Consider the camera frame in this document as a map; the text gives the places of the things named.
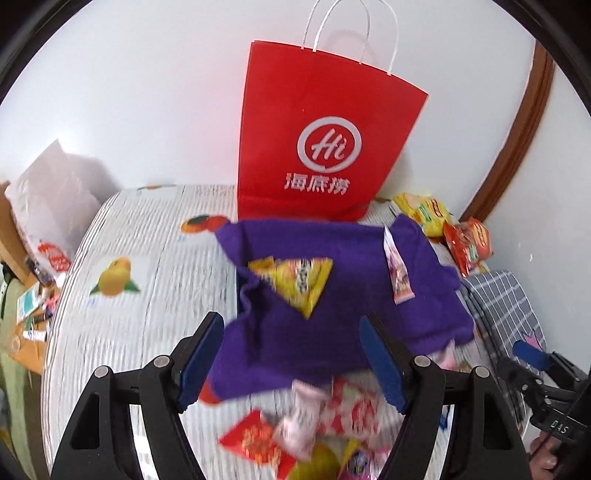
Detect small pink snack packet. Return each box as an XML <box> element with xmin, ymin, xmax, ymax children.
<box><xmin>434</xmin><ymin>344</ymin><xmax>469</xmax><ymax>372</ymax></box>

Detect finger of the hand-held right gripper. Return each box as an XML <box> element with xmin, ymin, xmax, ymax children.
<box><xmin>498</xmin><ymin>357</ymin><xmax>544</xmax><ymax>416</ymax></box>
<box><xmin>512</xmin><ymin>340</ymin><xmax>585</xmax><ymax>384</ymax></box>

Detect long white snack packet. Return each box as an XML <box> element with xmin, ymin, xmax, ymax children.
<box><xmin>383</xmin><ymin>226</ymin><xmax>415</xmax><ymax>304</ymax></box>

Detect brown cardboard box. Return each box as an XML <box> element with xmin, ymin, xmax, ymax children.
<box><xmin>0</xmin><ymin>182</ymin><xmax>29</xmax><ymax>282</ymax></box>

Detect white plastic bag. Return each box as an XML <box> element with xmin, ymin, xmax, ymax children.
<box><xmin>9</xmin><ymin>138</ymin><xmax>103</xmax><ymax>274</ymax></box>

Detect yellow noodle snack packet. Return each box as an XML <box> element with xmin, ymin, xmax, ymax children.
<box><xmin>392</xmin><ymin>193</ymin><xmax>455</xmax><ymax>238</ymax></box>

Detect brown wooden door frame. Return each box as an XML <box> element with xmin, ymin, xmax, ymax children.
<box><xmin>459</xmin><ymin>39</ymin><xmax>555</xmax><ymax>227</ymax></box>

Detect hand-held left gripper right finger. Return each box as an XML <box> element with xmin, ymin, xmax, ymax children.
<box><xmin>359</xmin><ymin>315</ymin><xmax>532</xmax><ymax>480</ymax></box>

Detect purple cloth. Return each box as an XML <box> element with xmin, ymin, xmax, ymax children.
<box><xmin>215</xmin><ymin>215</ymin><xmax>476</xmax><ymax>402</ymax></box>

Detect pale pink snack packet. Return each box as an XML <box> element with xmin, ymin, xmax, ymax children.
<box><xmin>274</xmin><ymin>379</ymin><xmax>326</xmax><ymax>460</ymax></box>

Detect red paper shopping bag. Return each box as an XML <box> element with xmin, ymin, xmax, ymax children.
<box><xmin>236</xmin><ymin>0</ymin><xmax>429</xmax><ymax>223</ymax></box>

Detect fruit print tablecloth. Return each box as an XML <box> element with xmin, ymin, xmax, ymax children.
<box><xmin>41</xmin><ymin>185</ymin><xmax>522</xmax><ymax>480</ymax></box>

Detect person's right hand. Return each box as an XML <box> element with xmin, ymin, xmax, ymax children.
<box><xmin>529</xmin><ymin>436</ymin><xmax>560</xmax><ymax>480</ymax></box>

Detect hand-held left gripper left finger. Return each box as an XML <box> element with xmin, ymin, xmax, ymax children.
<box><xmin>50</xmin><ymin>311</ymin><xmax>226</xmax><ymax>480</ymax></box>

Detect grey checkered cloth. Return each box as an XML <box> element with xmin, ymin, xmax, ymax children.
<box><xmin>462</xmin><ymin>270</ymin><xmax>550</xmax><ymax>435</ymax></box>

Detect yellow triangular snack packet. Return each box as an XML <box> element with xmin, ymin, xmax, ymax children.
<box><xmin>248</xmin><ymin>257</ymin><xmax>334</xmax><ymax>320</ymax></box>

